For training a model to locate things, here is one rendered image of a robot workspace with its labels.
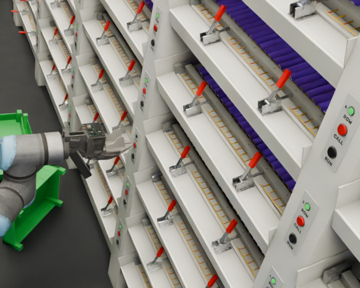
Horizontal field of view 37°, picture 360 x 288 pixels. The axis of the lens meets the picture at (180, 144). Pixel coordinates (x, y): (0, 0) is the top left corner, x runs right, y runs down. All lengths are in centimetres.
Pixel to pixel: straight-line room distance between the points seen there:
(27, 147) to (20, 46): 198
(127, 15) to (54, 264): 97
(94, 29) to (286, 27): 121
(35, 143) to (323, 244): 85
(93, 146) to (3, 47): 194
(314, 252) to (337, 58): 32
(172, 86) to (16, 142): 44
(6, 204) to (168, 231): 44
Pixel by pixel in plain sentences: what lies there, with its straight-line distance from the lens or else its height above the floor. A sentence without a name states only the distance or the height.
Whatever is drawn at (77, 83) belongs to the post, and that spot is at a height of 46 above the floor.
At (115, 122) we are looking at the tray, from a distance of 191.
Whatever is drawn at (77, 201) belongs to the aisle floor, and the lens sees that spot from 238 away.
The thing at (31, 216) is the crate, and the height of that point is 0.
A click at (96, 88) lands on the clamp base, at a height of 56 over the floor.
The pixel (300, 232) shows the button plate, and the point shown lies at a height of 102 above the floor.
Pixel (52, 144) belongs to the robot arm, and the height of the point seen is 71.
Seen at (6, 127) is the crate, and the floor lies 10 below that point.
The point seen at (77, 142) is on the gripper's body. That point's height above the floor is 70.
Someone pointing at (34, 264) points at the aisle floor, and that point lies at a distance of 214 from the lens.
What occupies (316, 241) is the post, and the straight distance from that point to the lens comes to 93.
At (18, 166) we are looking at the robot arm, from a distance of 152.
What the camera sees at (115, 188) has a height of 35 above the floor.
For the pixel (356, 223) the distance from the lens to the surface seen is 87.
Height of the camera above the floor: 165
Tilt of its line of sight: 36 degrees down
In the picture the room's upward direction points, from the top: 13 degrees clockwise
